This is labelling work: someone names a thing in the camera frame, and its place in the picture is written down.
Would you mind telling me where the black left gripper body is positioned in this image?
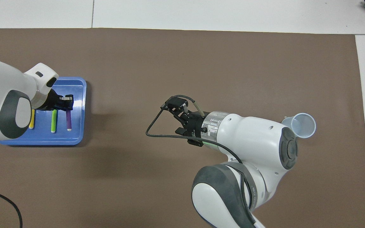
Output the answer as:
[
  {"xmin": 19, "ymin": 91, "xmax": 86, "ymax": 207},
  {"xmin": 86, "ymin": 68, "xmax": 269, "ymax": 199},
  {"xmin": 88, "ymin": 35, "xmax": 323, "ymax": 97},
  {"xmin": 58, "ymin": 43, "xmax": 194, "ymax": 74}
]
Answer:
[{"xmin": 38, "ymin": 90, "xmax": 63, "ymax": 111}]

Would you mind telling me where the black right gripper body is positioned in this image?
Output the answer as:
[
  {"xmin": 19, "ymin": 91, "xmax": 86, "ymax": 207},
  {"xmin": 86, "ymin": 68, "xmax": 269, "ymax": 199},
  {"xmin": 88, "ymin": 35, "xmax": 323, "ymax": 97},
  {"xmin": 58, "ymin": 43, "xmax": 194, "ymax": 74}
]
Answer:
[{"xmin": 186, "ymin": 115, "xmax": 207, "ymax": 140}]

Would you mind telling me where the blue plastic tray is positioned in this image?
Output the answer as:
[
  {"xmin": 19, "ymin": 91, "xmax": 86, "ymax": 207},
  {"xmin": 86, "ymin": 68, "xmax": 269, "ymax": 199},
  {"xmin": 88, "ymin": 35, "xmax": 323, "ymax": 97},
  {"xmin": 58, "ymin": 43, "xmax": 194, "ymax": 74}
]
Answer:
[{"xmin": 0, "ymin": 77, "xmax": 87, "ymax": 146}]

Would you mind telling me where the brown table mat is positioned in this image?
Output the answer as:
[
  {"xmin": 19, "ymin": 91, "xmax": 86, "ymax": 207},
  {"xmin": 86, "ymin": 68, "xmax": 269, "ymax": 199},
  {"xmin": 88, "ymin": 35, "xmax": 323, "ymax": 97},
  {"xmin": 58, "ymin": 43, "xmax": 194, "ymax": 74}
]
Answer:
[{"xmin": 0, "ymin": 28, "xmax": 365, "ymax": 228}]

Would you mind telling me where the translucent plastic cup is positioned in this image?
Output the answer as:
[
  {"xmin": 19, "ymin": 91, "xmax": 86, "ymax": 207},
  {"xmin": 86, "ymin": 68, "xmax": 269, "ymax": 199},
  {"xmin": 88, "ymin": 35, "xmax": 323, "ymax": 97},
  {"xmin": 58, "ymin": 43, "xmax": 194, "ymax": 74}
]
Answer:
[{"xmin": 281, "ymin": 113, "xmax": 317, "ymax": 139}]

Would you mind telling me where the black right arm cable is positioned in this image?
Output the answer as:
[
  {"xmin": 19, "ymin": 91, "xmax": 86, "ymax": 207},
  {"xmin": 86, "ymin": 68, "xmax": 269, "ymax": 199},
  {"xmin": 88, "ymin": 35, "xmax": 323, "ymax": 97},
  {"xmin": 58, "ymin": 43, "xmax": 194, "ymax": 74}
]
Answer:
[{"xmin": 145, "ymin": 95, "xmax": 256, "ymax": 228}]

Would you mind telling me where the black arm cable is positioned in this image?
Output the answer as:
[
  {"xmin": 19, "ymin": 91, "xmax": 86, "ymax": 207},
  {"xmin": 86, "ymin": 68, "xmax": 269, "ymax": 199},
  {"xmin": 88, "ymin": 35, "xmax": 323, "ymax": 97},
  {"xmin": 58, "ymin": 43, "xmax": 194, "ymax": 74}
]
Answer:
[
  {"xmin": 145, "ymin": 95, "xmax": 256, "ymax": 228},
  {"xmin": 0, "ymin": 187, "xmax": 23, "ymax": 228}
]

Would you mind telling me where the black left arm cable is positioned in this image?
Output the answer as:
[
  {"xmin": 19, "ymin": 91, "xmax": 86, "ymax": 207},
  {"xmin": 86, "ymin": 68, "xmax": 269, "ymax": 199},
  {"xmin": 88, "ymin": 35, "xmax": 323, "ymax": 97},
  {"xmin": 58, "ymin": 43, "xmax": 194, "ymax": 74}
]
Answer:
[{"xmin": 0, "ymin": 187, "xmax": 23, "ymax": 228}]

